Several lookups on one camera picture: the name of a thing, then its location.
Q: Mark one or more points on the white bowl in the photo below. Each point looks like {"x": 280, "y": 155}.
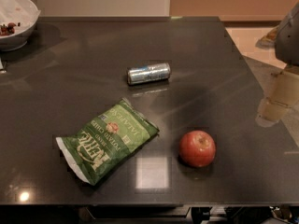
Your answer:
{"x": 17, "y": 20}

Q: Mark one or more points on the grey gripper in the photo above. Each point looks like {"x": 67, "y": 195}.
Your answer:
{"x": 288, "y": 44}

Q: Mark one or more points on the green kettle chips bag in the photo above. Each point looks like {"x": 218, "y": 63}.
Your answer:
{"x": 105, "y": 141}

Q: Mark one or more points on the red apple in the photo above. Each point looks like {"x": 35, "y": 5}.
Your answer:
{"x": 197, "y": 149}

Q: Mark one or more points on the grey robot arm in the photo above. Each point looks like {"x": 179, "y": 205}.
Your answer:
{"x": 287, "y": 43}

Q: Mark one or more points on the silver blue redbull can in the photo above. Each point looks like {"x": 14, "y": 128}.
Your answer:
{"x": 148, "y": 73}

